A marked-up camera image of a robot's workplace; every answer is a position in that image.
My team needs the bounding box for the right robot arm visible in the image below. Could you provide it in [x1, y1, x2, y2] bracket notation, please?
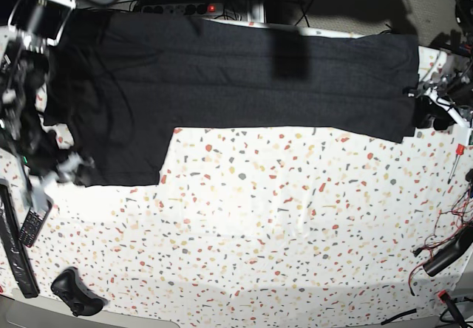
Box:
[1, 0, 94, 211]

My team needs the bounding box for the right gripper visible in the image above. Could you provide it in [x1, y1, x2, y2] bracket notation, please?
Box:
[21, 151, 95, 210]

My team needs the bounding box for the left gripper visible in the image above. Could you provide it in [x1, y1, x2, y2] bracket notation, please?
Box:
[406, 81, 472, 133]

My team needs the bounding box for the black remote control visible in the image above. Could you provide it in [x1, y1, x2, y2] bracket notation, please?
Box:
[19, 201, 52, 247]

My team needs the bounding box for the red and black wire bundle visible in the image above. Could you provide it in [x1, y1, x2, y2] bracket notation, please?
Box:
[407, 185, 473, 296]

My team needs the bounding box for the red handled screwdriver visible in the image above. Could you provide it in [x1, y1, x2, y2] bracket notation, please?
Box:
[447, 143, 466, 184]

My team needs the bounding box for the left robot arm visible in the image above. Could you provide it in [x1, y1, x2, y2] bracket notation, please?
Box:
[409, 0, 472, 135]

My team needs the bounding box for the black cylinder with wires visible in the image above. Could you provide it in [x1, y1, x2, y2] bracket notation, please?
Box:
[423, 226, 472, 277]

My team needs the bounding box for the power strip with red switch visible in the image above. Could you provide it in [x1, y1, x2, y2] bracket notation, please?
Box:
[132, 3, 224, 17]

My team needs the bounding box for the red black tool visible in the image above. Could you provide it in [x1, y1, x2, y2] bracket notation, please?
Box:
[438, 290, 472, 328]

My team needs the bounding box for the black game controller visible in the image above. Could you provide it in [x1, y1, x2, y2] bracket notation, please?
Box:
[50, 267, 108, 317]

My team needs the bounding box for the black T-shirt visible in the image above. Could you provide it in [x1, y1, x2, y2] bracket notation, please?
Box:
[44, 10, 419, 186]

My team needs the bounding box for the black cable strip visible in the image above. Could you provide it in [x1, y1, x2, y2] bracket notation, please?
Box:
[380, 308, 418, 326]

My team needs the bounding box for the long black flat bar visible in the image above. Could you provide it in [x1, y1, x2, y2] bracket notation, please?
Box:
[1, 180, 40, 298]

